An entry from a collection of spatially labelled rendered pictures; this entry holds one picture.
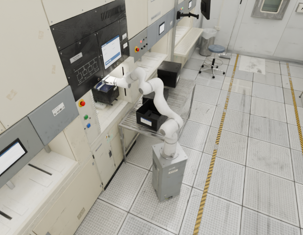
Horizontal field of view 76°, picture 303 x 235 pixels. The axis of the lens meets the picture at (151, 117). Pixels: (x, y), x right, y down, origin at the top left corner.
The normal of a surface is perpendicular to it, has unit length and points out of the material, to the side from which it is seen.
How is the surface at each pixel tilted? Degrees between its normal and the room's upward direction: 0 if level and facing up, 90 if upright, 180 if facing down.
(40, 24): 90
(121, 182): 0
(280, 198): 0
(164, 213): 0
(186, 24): 90
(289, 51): 90
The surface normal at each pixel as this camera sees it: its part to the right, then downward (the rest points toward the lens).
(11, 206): 0.00, -0.74
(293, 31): -0.40, 0.62
